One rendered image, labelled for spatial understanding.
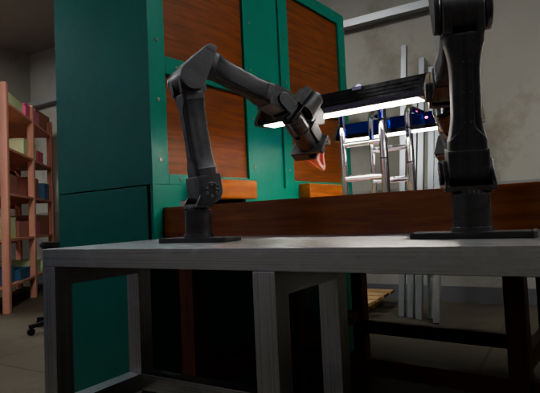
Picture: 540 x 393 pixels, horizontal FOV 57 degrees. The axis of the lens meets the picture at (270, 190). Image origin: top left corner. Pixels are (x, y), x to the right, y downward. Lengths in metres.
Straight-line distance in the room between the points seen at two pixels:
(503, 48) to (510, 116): 0.51
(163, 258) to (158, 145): 0.73
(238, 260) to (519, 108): 3.43
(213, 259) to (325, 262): 0.22
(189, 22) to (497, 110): 2.77
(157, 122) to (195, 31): 0.41
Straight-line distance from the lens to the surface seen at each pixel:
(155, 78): 1.70
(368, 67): 4.45
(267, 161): 2.10
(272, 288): 0.84
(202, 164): 1.16
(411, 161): 1.94
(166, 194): 1.66
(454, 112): 0.91
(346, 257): 0.77
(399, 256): 0.74
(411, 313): 3.55
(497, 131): 4.10
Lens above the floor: 0.72
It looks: 3 degrees up
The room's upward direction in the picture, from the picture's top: 3 degrees counter-clockwise
